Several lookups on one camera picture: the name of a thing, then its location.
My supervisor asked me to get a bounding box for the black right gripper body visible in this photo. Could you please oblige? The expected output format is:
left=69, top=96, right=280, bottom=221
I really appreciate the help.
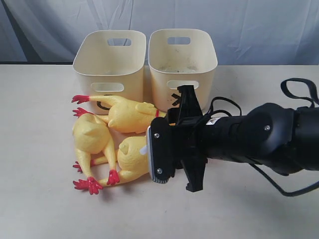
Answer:
left=166, top=85, right=231, bottom=192

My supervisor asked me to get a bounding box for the yellow rubber chicken front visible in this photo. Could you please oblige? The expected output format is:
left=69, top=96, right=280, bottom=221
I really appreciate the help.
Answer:
left=73, top=136, right=149, bottom=195

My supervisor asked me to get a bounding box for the yellow rubber chicken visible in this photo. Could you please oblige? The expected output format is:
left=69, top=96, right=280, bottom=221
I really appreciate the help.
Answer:
left=73, top=136, right=149, bottom=195
left=71, top=95, right=166, bottom=134

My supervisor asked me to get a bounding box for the headless yellow rubber chicken body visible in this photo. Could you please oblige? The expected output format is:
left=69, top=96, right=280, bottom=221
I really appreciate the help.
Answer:
left=72, top=108, right=120, bottom=189

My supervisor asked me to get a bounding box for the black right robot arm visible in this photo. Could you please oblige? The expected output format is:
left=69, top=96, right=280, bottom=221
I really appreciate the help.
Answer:
left=166, top=78, right=319, bottom=192

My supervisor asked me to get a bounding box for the yellow rubber chicken rear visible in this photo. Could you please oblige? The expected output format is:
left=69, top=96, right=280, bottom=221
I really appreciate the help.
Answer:
left=71, top=95, right=166, bottom=134

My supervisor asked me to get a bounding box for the cream bin marked cross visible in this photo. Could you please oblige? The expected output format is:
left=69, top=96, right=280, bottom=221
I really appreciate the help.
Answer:
left=148, top=28, right=218, bottom=111

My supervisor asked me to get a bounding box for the cream bin marked circle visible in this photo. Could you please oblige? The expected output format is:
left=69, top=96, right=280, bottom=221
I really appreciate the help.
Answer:
left=73, top=30, right=147, bottom=102

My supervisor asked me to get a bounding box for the white backdrop curtain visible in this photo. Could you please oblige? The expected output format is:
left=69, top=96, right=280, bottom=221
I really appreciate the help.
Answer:
left=0, top=0, right=319, bottom=65

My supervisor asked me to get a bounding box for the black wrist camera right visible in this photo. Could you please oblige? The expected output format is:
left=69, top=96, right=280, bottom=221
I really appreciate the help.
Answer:
left=146, top=117, right=175, bottom=184

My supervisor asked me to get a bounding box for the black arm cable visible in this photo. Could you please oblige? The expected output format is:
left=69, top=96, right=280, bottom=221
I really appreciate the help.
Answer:
left=208, top=77, right=319, bottom=197

